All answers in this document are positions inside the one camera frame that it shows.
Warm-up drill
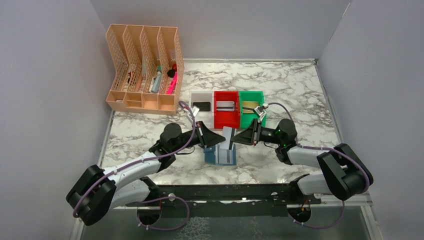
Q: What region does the green plastic bin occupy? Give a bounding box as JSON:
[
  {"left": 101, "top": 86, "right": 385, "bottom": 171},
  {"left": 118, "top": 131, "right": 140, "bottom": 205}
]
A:
[{"left": 238, "top": 90, "right": 265, "bottom": 129}]

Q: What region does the blue leather card holder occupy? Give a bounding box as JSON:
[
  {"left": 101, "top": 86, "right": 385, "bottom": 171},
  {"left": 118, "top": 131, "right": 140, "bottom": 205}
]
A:
[{"left": 203, "top": 143, "right": 237, "bottom": 166}]

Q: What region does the white plastic bin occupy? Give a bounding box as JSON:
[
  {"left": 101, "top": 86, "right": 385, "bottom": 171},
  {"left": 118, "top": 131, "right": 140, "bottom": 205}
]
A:
[{"left": 189, "top": 90, "right": 215, "bottom": 129}]

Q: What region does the silver credit card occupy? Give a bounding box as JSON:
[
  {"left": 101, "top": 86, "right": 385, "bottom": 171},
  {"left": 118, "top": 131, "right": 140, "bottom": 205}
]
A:
[{"left": 216, "top": 101, "right": 236, "bottom": 112}]

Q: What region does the red plastic bin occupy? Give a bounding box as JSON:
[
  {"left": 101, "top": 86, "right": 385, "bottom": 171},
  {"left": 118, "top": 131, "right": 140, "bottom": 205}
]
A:
[{"left": 213, "top": 91, "right": 241, "bottom": 129}]

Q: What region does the peach plastic file organizer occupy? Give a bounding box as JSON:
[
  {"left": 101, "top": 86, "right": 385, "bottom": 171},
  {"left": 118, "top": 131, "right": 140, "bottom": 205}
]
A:
[{"left": 105, "top": 24, "right": 185, "bottom": 115}]

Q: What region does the grey credit card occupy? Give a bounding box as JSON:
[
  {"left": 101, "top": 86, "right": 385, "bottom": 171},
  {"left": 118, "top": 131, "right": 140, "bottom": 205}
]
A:
[{"left": 220, "top": 126, "right": 234, "bottom": 150}]

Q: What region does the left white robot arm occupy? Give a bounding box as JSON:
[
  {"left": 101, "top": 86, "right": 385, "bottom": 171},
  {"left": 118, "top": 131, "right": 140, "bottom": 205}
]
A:
[{"left": 65, "top": 121, "right": 226, "bottom": 226}]

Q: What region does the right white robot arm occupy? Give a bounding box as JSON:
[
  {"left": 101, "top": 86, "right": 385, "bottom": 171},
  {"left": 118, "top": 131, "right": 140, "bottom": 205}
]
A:
[{"left": 231, "top": 119, "right": 374, "bottom": 201}]

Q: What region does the black credit card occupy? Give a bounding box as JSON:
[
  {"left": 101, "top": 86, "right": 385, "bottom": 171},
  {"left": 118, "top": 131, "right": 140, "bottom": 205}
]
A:
[{"left": 192, "top": 101, "right": 212, "bottom": 112}]

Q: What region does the gold credit card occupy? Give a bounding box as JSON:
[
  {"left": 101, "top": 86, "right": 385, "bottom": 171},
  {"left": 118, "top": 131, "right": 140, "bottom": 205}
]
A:
[{"left": 241, "top": 101, "right": 259, "bottom": 114}]

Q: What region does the pink highlighter pen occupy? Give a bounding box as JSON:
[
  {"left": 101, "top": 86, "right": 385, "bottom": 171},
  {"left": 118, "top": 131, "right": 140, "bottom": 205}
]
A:
[{"left": 166, "top": 72, "right": 178, "bottom": 95}]

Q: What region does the teal grey stapler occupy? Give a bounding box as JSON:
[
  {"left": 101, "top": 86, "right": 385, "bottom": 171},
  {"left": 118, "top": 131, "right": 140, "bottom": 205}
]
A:
[{"left": 149, "top": 65, "right": 162, "bottom": 94}]

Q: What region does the black binder clip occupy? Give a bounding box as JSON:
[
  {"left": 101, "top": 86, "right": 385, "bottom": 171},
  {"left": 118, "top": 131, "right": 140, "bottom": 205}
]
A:
[{"left": 167, "top": 68, "right": 177, "bottom": 79}]

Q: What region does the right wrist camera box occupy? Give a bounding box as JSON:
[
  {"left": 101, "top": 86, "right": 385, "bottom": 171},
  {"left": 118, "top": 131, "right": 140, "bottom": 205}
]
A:
[{"left": 253, "top": 103, "right": 269, "bottom": 123}]

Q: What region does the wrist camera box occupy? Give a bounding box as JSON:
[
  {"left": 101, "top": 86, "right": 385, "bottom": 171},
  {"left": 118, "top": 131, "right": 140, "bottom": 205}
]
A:
[
  {"left": 253, "top": 103, "right": 269, "bottom": 123},
  {"left": 187, "top": 105, "right": 200, "bottom": 117}
]

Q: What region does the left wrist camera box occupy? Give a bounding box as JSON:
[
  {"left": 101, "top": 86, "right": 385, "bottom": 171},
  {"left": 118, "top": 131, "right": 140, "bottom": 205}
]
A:
[{"left": 187, "top": 105, "right": 200, "bottom": 117}]

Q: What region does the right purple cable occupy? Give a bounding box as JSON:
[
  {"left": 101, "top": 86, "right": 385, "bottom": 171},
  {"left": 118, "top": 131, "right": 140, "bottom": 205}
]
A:
[{"left": 263, "top": 101, "right": 371, "bottom": 229}]

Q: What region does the purple cable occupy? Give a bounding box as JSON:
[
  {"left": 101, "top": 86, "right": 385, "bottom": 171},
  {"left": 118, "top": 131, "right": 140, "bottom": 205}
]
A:
[
  {"left": 72, "top": 100, "right": 203, "bottom": 231},
  {"left": 263, "top": 101, "right": 371, "bottom": 229}
]

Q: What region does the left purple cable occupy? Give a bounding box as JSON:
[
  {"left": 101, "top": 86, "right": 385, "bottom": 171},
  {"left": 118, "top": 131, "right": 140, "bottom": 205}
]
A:
[{"left": 72, "top": 100, "right": 203, "bottom": 231}]

